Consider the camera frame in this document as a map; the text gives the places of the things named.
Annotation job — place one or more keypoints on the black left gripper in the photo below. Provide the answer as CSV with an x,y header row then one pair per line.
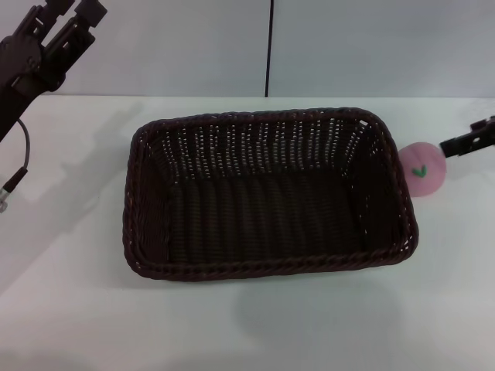
x,y
19,73

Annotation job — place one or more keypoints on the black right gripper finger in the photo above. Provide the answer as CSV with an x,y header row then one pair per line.
x,y
470,145

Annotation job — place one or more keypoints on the dark brown woven basket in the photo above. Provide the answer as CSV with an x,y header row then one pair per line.
x,y
270,205

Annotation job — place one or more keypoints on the pink peach toy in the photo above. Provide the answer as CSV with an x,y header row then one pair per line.
x,y
423,178

